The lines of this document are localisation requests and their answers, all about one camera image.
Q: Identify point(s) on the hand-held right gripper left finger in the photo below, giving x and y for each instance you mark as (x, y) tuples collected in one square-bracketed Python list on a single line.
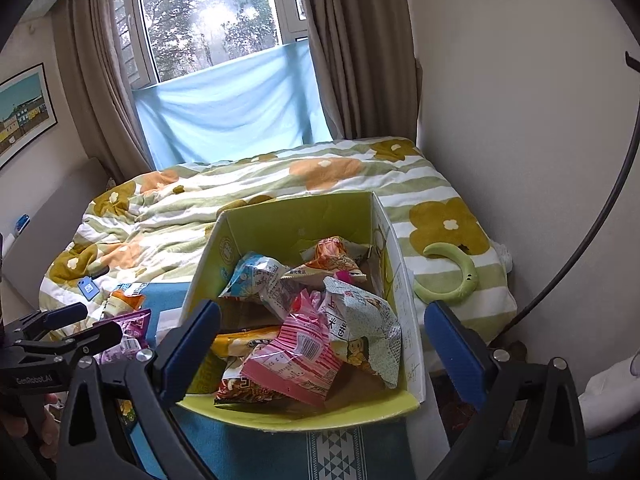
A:
[(192, 342)]

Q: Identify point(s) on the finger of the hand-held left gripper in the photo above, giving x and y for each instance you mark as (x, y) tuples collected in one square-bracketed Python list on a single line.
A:
[(65, 314), (95, 335)]

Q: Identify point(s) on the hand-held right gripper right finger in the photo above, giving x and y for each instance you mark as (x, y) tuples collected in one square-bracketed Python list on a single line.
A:
[(450, 345)]

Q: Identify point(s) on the purple snack packet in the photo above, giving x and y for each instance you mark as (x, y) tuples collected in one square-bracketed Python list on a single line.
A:
[(131, 330)]

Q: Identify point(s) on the yellow snack packet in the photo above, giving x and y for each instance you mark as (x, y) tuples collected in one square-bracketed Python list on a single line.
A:
[(245, 342)]

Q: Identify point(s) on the white green snack packet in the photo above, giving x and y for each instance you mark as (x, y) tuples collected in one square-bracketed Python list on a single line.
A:
[(362, 330)]

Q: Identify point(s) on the light blue snack packet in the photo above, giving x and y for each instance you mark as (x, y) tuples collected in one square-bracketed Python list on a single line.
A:
[(257, 277)]

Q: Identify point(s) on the pink striped snack packet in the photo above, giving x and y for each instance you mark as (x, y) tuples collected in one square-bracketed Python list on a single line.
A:
[(295, 355)]

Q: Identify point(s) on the light pink snack packet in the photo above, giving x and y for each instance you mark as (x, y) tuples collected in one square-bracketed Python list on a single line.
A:
[(345, 277)]

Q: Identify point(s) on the orange cartoon snack packet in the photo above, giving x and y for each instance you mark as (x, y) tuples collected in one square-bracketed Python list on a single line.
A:
[(334, 257)]

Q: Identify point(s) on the green cardboard box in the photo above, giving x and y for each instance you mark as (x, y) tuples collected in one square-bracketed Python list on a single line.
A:
[(300, 220)]

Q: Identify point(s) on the person's left hand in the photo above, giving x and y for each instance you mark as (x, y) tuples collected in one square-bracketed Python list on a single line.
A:
[(47, 430)]

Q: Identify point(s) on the blue card tag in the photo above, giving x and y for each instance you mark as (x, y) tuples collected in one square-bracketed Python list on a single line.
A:
[(89, 288)]

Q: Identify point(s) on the cream orange snack packet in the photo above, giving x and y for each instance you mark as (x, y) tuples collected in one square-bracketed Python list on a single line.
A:
[(124, 304)]

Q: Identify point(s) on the blue white lettered snack packet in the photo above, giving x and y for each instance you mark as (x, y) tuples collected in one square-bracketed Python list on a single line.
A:
[(134, 288)]

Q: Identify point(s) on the green crescent neck fan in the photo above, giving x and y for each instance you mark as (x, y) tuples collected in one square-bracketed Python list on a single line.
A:
[(462, 280)]

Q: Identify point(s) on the blue white headboard item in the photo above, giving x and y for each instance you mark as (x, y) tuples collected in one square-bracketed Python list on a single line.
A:
[(22, 223)]

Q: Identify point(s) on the grey headboard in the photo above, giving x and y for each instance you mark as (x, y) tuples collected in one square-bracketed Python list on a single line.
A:
[(65, 210)]

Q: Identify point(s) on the teal patterned table mat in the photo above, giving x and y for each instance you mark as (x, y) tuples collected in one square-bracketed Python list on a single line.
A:
[(260, 455)]

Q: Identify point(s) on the white rounded object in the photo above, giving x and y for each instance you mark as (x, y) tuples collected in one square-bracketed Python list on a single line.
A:
[(612, 395)]

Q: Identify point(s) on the floral striped blanket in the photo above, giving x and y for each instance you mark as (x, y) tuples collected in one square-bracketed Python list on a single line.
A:
[(300, 170)]

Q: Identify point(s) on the framed houses picture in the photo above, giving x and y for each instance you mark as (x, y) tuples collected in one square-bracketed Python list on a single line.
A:
[(22, 110)]

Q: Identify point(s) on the black curved pole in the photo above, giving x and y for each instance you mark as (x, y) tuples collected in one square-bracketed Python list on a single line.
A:
[(617, 195)]

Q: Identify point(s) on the light blue window cloth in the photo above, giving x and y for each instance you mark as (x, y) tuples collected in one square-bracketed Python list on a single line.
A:
[(225, 110)]

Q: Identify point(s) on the brown curtain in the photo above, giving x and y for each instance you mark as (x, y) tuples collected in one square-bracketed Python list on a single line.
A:
[(100, 75), (360, 50)]

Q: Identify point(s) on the white framed window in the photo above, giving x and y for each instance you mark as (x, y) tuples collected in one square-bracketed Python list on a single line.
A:
[(210, 15)]

